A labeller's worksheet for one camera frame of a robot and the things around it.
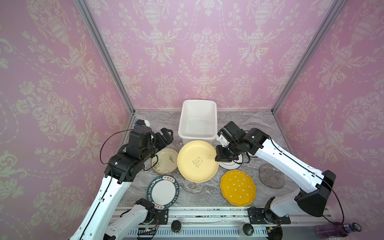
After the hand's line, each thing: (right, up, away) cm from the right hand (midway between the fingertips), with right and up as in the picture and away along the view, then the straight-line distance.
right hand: (215, 159), depth 71 cm
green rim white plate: (-28, -21, +13) cm, 38 cm away
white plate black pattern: (+14, -9, +21) cm, 26 cm away
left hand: (-21, +11, -5) cm, 25 cm away
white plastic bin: (-7, +20, +45) cm, 49 cm away
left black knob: (-18, -27, -7) cm, 33 cm away
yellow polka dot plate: (+14, -19, +12) cm, 27 cm away
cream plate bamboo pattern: (-28, -6, +21) cm, 36 cm away
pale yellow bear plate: (-9, -1, 0) cm, 9 cm away
